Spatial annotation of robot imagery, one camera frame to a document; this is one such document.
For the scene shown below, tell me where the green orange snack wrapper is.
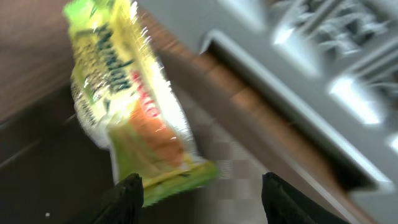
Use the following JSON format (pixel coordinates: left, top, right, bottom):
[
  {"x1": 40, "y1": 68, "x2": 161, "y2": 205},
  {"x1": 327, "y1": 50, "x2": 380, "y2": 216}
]
[{"x1": 63, "y1": 0, "x2": 218, "y2": 206}]

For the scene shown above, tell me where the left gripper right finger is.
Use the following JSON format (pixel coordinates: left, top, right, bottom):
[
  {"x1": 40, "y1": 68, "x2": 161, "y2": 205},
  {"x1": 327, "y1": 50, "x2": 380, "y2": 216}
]
[{"x1": 261, "y1": 172, "x2": 348, "y2": 224}]

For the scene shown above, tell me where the brown serving tray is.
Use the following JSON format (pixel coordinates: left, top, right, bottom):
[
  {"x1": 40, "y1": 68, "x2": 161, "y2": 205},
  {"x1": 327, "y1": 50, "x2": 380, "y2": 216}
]
[{"x1": 1, "y1": 85, "x2": 333, "y2": 223}]

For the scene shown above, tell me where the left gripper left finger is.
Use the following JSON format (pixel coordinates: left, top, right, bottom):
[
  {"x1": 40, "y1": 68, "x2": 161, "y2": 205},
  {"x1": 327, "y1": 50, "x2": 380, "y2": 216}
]
[{"x1": 68, "y1": 174, "x2": 144, "y2": 224}]

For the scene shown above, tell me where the grey dishwasher rack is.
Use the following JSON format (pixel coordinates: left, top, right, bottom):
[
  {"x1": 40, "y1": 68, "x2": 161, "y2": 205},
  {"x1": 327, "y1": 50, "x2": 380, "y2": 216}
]
[{"x1": 141, "y1": 0, "x2": 397, "y2": 223}]

